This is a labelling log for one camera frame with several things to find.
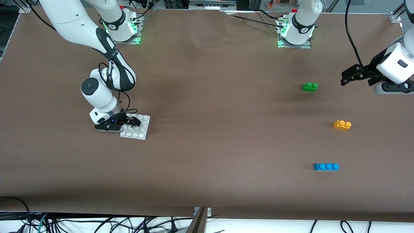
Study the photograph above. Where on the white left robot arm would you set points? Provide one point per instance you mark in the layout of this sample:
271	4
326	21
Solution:
302	22

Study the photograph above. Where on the yellow two-stud block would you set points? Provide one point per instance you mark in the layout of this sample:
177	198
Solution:
342	125

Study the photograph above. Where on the aluminium profile bar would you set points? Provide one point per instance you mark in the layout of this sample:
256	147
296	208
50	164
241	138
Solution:
198	225

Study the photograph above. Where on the aluminium frame corner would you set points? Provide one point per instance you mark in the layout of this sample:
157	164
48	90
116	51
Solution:
26	8
396	16

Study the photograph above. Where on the white studded base plate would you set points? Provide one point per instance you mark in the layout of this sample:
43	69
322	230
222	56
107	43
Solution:
137	131

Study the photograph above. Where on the white power strip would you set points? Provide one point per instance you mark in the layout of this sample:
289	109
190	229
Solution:
212	7

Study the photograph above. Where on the brown table mat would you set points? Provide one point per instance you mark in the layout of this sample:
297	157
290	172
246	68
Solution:
207	161

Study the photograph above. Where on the blue three-stud block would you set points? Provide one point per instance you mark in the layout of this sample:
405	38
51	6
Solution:
326	167

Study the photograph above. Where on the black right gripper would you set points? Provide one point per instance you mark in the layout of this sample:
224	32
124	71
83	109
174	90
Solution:
124	117

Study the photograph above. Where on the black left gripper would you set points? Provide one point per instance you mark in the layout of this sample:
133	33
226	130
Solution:
372	67

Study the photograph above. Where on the green two-stud block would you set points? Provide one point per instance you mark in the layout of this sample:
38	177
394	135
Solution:
310	87

